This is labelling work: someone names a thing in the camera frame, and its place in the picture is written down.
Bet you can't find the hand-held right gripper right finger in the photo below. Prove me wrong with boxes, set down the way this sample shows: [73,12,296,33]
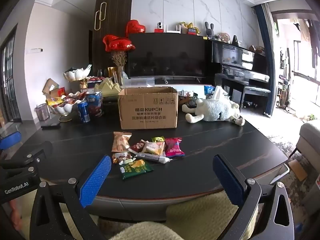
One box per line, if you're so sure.
[212,154,295,240]

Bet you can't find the clear zip bag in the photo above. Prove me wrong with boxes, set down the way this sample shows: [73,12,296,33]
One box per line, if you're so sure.
[124,77,155,88]

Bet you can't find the orange snack packet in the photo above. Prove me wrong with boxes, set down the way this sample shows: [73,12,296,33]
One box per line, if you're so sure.
[111,132,132,153]

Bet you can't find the blue and red carton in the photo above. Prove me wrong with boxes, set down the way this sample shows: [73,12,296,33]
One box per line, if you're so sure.
[86,91,104,117]

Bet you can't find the dark red snack packet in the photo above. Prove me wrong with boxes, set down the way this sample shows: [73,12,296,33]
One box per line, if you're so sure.
[129,140,147,153]

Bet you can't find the brown cardboard box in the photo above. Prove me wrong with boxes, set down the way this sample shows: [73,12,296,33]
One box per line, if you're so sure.
[118,86,178,130]

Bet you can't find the dark green snack packet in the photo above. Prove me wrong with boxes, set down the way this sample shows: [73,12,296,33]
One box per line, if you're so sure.
[119,159,154,180]

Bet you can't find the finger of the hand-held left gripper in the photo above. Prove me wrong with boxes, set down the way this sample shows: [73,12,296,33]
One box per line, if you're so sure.
[0,131,22,151]
[0,141,53,178]

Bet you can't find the dark framed glass door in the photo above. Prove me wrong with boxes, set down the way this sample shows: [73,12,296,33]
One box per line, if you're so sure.
[0,25,22,125]

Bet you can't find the yellow toy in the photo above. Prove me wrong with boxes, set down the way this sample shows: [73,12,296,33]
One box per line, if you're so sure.
[179,22,200,35]

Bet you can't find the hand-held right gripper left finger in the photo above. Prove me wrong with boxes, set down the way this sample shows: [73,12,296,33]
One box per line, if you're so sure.
[30,154,112,240]

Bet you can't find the dried flower bunch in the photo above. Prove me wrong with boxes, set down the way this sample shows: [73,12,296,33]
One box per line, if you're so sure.
[111,51,128,68]

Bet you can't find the cream snack packet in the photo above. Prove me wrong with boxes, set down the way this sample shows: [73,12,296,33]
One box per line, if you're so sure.
[142,141,166,156]

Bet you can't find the pile of colourful snacks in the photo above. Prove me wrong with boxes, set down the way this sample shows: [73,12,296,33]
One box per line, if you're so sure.
[46,92,88,105]

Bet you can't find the gold loop wall decoration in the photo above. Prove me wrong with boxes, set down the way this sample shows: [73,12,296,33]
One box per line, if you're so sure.
[94,2,107,30]

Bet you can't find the grey rabbit toy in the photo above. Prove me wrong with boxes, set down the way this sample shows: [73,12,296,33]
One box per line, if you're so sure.
[204,22,215,40]

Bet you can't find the glass vase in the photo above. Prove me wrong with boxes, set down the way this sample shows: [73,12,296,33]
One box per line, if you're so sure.
[115,66,124,85]

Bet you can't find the open cardboard boxes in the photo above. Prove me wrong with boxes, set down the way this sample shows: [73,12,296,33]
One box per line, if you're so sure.
[42,78,65,98]

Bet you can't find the gold-ended white candy packet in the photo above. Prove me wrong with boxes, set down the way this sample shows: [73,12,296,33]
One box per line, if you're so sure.
[112,152,135,165]

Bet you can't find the pink snack packet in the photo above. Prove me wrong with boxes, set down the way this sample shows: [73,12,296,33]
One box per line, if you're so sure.
[164,137,185,158]

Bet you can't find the black piano bench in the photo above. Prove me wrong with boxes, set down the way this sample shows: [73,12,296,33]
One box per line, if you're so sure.
[244,86,272,108]

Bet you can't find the clear plastic bin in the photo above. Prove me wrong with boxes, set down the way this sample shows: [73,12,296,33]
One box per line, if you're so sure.
[35,104,52,122]

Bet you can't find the red heart balloon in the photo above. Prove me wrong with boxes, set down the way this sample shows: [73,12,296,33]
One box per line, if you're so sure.
[125,19,146,37]
[108,38,135,52]
[102,34,119,53]

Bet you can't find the black box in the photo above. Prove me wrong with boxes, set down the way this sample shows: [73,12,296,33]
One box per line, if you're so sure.
[102,96,119,113]

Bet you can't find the light grey sofa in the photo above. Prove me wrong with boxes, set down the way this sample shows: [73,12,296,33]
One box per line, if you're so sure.
[299,120,320,165]

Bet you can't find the white shell-shaped bowl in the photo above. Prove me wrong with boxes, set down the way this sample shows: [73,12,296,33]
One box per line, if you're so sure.
[51,100,82,115]
[63,66,92,81]

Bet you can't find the black upright piano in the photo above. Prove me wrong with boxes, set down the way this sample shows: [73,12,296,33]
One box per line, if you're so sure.
[211,39,270,98]

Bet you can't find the blue drink can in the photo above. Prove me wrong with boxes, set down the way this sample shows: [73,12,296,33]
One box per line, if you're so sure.
[77,100,91,123]

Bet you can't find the white plush sheep toy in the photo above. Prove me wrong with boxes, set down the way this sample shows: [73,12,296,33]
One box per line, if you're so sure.
[182,97,246,127]

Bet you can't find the cream fuzzy clothing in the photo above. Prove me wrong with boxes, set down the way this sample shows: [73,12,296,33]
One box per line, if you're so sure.
[97,192,253,240]

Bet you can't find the yellow mountain-shaped ornament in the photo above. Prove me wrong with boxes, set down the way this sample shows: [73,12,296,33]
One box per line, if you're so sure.
[94,77,122,97]

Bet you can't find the long white snack packet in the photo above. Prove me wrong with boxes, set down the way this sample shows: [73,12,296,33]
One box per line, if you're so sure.
[135,152,173,165]

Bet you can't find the tan box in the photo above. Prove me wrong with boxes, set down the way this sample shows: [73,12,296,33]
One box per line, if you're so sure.
[287,159,308,182]

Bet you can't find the black flat television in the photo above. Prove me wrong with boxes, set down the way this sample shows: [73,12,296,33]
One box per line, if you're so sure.
[125,33,213,79]

